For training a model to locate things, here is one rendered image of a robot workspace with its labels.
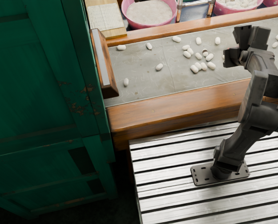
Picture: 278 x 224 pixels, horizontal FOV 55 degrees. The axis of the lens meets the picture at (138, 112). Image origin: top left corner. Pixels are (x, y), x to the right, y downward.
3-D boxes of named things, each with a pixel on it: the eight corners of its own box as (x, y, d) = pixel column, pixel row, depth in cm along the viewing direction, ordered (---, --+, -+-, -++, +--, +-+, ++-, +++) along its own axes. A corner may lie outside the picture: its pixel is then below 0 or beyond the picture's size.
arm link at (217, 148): (217, 143, 85) (214, 159, 83) (245, 150, 84) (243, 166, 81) (212, 150, 91) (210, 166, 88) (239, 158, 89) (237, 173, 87)
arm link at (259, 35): (245, 26, 88) (252, 21, 77) (271, 31, 87) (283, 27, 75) (235, 61, 91) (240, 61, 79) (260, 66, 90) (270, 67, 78)
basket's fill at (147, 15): (177, 32, 129) (179, 22, 124) (131, 40, 126) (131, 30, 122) (164, 3, 140) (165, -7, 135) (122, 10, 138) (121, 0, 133)
